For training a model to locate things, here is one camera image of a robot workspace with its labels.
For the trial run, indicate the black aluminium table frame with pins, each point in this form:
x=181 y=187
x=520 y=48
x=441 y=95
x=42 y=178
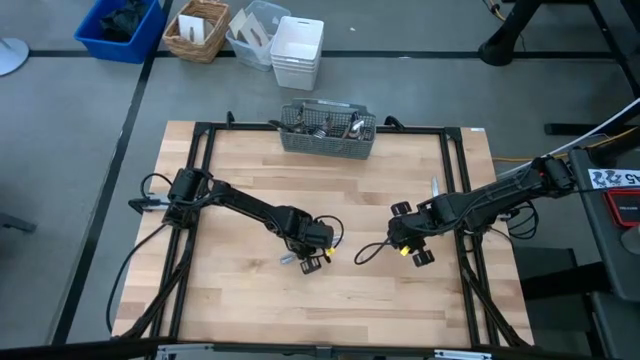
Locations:
x=425 y=130

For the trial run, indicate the brown wicker basket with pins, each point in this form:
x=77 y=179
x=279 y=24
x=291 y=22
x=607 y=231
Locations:
x=195 y=50

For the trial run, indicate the blue plastic bin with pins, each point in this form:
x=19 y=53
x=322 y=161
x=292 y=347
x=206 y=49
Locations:
x=120 y=52

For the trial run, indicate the black side cart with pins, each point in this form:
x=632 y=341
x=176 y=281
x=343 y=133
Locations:
x=610 y=260

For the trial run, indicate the black neighbouring table frame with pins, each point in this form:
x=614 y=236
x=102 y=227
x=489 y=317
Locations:
x=575 y=129

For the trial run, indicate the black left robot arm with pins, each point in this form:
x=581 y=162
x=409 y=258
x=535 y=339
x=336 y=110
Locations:
x=240 y=202

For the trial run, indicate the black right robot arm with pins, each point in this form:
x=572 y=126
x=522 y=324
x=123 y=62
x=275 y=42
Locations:
x=500 y=195

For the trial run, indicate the clear plastic bin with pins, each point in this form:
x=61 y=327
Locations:
x=280 y=12

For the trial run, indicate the grey plastic silverware caddy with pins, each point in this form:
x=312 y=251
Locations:
x=325 y=145

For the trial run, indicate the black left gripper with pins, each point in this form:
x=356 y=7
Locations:
x=307 y=232

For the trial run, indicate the white printed paper label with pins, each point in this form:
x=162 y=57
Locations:
x=612 y=178

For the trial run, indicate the white card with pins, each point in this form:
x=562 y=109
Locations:
x=191 y=27

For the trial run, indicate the table-edge camera mount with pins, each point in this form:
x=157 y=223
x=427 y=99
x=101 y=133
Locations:
x=320 y=352

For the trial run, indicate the silver fork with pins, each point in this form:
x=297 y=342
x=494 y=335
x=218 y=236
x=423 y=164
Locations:
x=322 y=131

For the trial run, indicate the black cloth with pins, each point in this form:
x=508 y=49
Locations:
x=122 y=22

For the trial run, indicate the grey round floor base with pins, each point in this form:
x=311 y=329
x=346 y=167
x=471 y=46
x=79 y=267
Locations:
x=10 y=55

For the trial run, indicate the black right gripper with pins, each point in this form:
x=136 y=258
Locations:
x=417 y=222

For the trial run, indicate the white plastic bin stack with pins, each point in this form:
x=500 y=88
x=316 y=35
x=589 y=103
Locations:
x=297 y=45

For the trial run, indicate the grey floor object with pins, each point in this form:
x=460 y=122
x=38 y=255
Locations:
x=15 y=222

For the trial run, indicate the beige cardboard piece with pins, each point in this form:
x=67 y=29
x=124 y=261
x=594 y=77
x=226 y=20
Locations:
x=256 y=32
x=236 y=22

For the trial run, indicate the black post with flared base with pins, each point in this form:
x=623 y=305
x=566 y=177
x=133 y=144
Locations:
x=500 y=47

